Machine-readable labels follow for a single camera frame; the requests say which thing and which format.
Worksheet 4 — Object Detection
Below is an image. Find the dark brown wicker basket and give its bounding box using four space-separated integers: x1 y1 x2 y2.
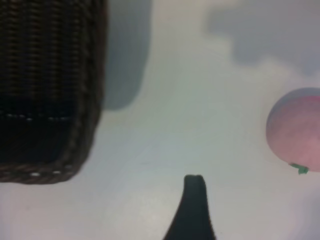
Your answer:
0 0 108 185

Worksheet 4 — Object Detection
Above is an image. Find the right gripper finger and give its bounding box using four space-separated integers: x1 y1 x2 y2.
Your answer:
161 174 217 240

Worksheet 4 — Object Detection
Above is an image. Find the pink peach with green leaf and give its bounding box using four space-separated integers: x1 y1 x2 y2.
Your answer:
265 87 320 175

